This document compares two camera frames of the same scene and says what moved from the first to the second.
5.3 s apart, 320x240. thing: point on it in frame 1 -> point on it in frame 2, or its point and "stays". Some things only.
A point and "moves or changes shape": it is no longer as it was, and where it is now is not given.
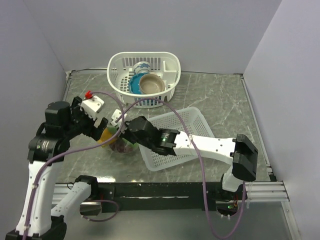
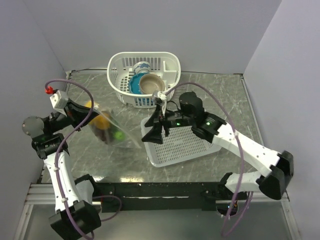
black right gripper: [125, 135] -> [154, 135]
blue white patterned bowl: [141, 67] stays
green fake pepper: [112, 130] moves or changes shape
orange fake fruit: [106, 136] moves or changes shape
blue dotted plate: [134, 83] stays
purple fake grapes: [119, 146] -> [104, 135]
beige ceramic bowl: [151, 83] stays
